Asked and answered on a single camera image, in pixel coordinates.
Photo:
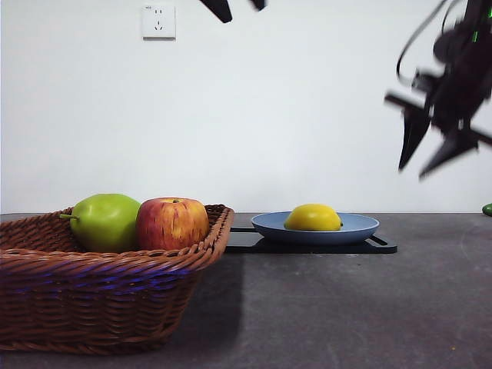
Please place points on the red yellow apple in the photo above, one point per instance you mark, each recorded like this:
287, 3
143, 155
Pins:
173, 223

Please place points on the yellow lemon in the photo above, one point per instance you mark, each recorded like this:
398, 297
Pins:
313, 218

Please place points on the blue round plate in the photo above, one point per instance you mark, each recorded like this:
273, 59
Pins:
315, 236

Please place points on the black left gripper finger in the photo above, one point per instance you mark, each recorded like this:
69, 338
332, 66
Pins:
258, 4
221, 9

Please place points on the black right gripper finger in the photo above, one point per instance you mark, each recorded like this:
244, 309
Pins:
414, 130
453, 150

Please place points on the green cucumber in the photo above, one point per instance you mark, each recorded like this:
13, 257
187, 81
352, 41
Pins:
488, 209

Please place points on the white wall socket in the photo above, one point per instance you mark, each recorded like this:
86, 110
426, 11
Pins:
159, 23

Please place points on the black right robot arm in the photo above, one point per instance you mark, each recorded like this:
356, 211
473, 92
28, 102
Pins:
457, 84

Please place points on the black flat tray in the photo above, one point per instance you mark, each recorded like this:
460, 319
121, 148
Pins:
307, 249

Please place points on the brown wicker basket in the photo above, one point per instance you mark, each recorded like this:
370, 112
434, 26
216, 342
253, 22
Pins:
96, 300

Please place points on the green pear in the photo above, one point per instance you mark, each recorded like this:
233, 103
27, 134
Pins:
104, 223

